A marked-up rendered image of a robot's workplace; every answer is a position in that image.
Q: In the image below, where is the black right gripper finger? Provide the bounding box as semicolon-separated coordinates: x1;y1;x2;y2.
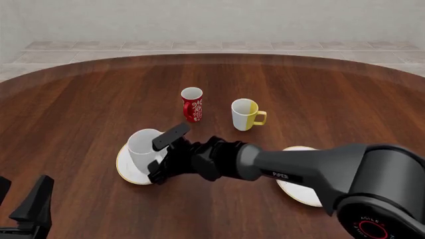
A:
147;159;171;185

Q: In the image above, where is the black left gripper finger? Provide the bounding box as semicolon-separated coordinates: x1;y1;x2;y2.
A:
9;174;55;229
0;175;12;207

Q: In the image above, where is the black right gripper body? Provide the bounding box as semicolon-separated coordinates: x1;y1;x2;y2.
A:
161;137;201;185

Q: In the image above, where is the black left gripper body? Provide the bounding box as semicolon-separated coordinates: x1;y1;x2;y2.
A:
0;221;51;239

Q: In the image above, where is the plain white mug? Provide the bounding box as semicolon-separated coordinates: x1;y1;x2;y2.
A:
127;127;167;175

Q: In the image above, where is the white plate with yellow rim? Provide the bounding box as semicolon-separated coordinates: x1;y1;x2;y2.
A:
275;145;325;208
116;143;173;186

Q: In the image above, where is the red mug with white pattern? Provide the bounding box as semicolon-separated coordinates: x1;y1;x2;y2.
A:
181;86;204;123

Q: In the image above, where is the white and yellow mug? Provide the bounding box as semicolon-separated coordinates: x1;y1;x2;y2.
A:
231;98;268;131

